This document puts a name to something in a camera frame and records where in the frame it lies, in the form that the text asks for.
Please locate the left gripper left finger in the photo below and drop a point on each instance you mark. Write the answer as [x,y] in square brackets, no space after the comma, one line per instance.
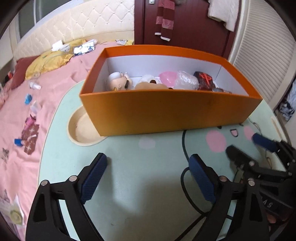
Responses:
[45,219]

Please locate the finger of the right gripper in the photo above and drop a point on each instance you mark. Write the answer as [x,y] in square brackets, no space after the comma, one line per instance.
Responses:
[240,159]
[265,142]

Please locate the black red pouch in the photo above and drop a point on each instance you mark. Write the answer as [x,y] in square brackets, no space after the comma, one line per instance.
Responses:
[205,81]

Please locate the clear bubble wrap ball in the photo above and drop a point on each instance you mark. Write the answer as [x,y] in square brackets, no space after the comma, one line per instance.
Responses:
[186,81]

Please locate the pink heart-shaped case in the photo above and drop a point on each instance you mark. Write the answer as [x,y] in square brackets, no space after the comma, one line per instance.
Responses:
[168,78]

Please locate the brown capybara plush toy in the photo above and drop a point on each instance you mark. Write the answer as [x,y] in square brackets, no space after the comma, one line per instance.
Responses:
[150,86]

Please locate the white tissue ball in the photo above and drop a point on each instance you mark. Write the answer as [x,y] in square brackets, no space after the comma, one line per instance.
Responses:
[149,79]

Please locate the orange cardboard box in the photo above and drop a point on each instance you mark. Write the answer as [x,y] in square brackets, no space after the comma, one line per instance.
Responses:
[130,112]

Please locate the cartoon figure keychain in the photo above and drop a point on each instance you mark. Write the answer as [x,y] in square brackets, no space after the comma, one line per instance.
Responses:
[118,81]

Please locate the brown patterned card pack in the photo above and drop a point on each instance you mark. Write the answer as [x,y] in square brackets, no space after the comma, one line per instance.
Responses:
[30,136]

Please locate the white slatted closet door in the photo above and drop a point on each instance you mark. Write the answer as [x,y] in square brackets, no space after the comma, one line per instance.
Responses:
[264,51]

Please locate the pink bed duvet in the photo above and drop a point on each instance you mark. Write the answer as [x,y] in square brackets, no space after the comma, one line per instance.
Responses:
[25,119]

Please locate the blue hair clip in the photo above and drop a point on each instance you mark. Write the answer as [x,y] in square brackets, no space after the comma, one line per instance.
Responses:
[28,99]

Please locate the dark red wooden door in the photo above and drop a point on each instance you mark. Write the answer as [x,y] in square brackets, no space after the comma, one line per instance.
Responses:
[192,28]

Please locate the white knitted sweater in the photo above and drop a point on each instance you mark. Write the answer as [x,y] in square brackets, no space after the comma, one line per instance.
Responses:
[225,11]

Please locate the dark red pillow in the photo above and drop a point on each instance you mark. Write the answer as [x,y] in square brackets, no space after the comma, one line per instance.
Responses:
[20,71]

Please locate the red pink striped scarf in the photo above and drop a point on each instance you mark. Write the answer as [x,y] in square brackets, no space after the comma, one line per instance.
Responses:
[165,19]

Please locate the yellow pillow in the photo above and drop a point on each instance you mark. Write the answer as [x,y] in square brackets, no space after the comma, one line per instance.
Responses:
[51,60]

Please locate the white tissue pack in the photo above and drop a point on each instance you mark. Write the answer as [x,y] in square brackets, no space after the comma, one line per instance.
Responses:
[60,46]

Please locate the blue white snack packet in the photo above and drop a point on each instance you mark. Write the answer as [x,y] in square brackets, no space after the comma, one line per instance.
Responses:
[85,48]

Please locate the cream tufted headboard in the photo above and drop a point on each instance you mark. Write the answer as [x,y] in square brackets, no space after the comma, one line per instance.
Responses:
[101,20]

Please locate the window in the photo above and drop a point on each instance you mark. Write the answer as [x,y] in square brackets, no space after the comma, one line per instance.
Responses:
[34,11]

